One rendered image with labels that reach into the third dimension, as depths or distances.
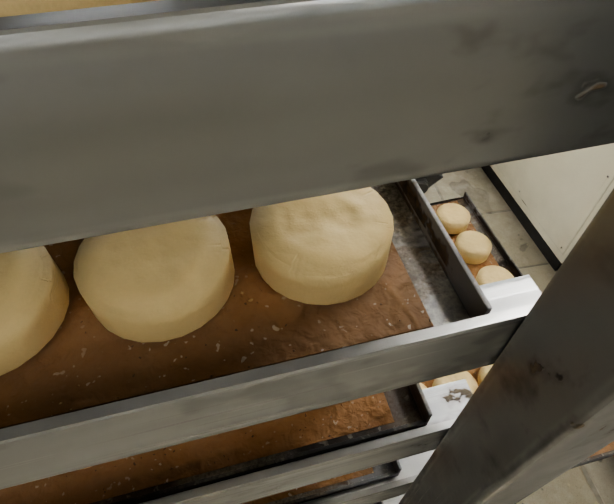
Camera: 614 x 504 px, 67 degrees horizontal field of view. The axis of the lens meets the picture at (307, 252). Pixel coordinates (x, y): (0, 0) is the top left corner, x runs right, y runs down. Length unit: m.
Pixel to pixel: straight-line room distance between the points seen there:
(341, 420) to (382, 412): 0.02
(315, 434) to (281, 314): 0.09
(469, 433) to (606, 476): 1.53
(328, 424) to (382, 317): 0.09
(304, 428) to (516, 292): 0.12
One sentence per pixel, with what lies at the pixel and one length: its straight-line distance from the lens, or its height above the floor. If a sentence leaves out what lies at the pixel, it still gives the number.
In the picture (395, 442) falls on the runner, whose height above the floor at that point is 1.25.
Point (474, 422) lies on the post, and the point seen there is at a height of 1.27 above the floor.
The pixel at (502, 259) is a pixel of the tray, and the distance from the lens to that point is 0.72.
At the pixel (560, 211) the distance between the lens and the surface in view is 1.92.
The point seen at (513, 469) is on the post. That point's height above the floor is 1.29.
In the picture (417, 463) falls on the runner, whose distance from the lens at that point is 0.34.
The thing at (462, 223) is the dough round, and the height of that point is 0.95.
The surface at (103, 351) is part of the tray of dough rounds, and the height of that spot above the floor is 1.31.
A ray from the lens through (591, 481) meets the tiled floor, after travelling 1.70.
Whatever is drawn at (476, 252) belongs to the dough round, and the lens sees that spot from 0.69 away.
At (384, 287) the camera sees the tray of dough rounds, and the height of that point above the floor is 1.31.
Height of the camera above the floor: 1.45
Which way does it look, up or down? 51 degrees down
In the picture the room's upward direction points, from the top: straight up
